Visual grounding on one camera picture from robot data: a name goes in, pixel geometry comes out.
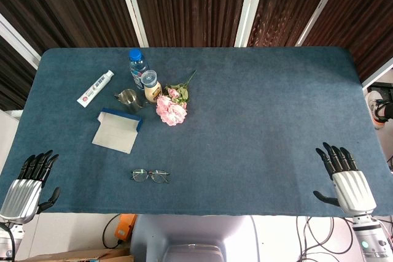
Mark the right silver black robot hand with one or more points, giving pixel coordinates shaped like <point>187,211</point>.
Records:
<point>353,188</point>

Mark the pink flower bouquet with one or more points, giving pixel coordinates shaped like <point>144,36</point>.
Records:
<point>170,113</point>

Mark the steel cup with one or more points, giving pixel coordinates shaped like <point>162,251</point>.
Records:
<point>130,102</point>

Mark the black frame eyeglasses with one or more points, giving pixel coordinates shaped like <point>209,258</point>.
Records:
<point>139,176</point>

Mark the orange device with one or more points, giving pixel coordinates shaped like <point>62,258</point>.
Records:
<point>126,228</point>

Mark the blue cap water bottle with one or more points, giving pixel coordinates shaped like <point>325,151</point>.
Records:
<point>136,65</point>

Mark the white toothpaste tube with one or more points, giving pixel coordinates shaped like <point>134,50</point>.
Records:
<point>95,88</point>

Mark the cardboard box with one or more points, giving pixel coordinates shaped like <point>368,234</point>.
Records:
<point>92,256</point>

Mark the white partition post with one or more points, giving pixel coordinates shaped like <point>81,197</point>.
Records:
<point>18,41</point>
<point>250,7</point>
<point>134,13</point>
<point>380,75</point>
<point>322,6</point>

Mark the black monitor device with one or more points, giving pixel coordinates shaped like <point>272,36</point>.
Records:
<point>383,88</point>

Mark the blue glasses case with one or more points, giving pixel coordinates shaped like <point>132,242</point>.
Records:
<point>116,133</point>

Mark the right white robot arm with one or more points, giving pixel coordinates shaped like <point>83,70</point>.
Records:
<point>368,240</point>

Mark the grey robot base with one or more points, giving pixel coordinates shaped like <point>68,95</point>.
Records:
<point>190,231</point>

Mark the cream sauce bottle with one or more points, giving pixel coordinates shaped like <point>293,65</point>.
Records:
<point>152,91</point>

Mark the blue table cloth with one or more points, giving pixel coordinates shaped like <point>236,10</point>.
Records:
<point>245,121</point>

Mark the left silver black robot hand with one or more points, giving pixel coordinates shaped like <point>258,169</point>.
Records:
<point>21,194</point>

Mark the white sneaker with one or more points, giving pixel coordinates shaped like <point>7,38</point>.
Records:
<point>373,108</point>

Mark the brown curtain panel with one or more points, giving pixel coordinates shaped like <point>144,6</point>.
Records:
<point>285,4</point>
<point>368,13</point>
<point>12,81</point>
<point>61,7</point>
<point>190,4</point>

